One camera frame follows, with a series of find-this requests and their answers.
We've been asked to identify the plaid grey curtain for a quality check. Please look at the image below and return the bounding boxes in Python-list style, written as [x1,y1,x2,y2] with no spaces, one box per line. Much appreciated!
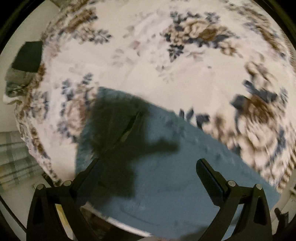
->
[0,131,43,193]

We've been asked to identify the floral white bed sheet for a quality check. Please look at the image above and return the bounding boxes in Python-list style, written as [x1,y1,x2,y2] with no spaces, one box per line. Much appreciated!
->
[15,1,295,192]

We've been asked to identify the grey folded cloth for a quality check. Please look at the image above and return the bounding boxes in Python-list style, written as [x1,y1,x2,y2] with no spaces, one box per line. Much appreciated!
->
[5,68,36,98]

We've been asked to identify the blue denim pants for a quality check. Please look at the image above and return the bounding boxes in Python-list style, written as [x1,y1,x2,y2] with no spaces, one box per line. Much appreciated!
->
[76,87,279,240]

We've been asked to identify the black folded cloth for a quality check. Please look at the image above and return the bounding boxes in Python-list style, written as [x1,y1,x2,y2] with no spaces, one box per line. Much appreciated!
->
[11,41,43,73]

